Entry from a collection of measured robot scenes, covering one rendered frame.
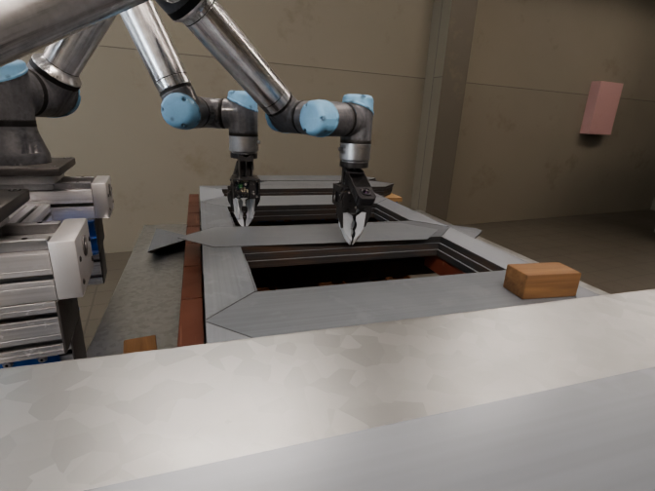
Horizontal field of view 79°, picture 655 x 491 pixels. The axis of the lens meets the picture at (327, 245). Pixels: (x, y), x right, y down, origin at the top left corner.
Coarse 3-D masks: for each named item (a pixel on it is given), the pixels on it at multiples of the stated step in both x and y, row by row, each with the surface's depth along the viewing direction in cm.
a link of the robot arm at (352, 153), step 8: (344, 144) 94; (352, 144) 93; (360, 144) 93; (368, 144) 94; (344, 152) 94; (352, 152) 93; (360, 152) 93; (368, 152) 95; (344, 160) 96; (352, 160) 94; (360, 160) 94; (368, 160) 96
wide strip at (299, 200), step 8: (208, 200) 144; (216, 200) 145; (224, 200) 145; (264, 200) 149; (272, 200) 149; (280, 200) 150; (288, 200) 151; (296, 200) 151; (304, 200) 152; (312, 200) 153; (320, 200) 153; (328, 200) 154; (376, 200) 159
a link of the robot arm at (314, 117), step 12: (300, 108) 88; (312, 108) 83; (324, 108) 82; (336, 108) 84; (348, 108) 87; (300, 120) 86; (312, 120) 83; (324, 120) 82; (336, 120) 84; (348, 120) 87; (300, 132) 92; (312, 132) 84; (324, 132) 84; (336, 132) 87; (348, 132) 90
